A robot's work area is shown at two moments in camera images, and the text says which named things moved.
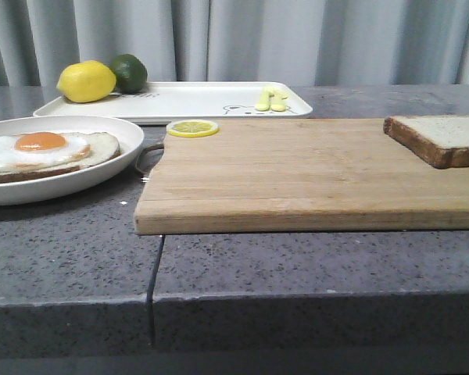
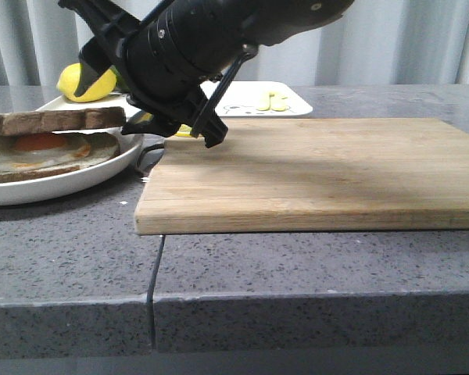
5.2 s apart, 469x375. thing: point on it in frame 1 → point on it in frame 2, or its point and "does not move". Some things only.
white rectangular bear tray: x=159 y=101 does not move
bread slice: x=443 y=141 → x=4 y=124
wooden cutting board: x=302 y=176 does not move
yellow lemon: x=86 y=81 does not move
